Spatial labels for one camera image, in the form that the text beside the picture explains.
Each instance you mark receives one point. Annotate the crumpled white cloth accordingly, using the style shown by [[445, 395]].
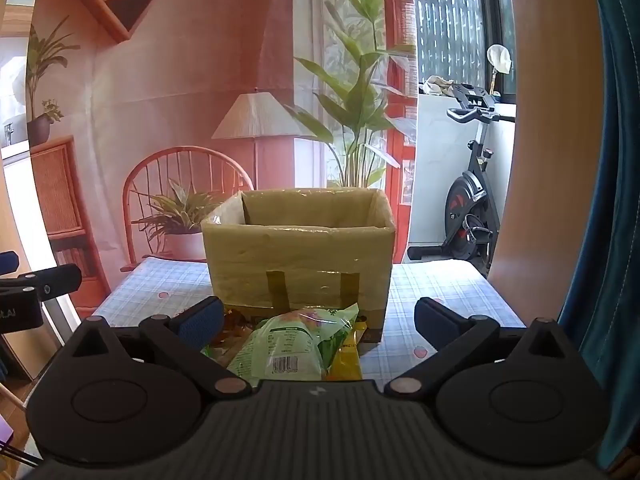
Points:
[[437, 86]]

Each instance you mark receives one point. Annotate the cardboard box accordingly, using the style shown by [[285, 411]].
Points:
[[300, 260]]

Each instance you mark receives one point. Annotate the white desk lamp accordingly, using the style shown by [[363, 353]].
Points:
[[500, 57]]

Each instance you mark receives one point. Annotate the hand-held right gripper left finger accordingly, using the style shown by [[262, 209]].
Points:
[[200, 322]]

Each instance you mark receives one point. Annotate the orange chip packet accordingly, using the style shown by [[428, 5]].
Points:
[[237, 327]]

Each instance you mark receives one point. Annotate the dark framed window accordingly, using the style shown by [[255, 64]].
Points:
[[450, 20]]

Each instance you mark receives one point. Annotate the yellow snack packet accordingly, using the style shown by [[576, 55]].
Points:
[[346, 360]]

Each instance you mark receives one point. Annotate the black exercise bike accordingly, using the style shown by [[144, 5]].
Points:
[[465, 210]]

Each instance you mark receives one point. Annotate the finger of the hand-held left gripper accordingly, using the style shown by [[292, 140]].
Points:
[[55, 280], [8, 262]]

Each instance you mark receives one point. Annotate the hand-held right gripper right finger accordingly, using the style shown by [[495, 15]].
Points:
[[432, 322]]

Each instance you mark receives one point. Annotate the blue curtain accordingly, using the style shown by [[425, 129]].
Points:
[[615, 210]]

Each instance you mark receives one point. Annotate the wooden board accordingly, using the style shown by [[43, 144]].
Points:
[[550, 160]]

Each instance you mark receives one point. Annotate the green snack packet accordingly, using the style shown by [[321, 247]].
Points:
[[290, 345]]

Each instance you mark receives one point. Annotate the checkered tablecloth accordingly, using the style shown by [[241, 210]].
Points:
[[150, 285]]

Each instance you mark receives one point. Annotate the wall poster of room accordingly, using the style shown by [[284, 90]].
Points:
[[175, 85]]

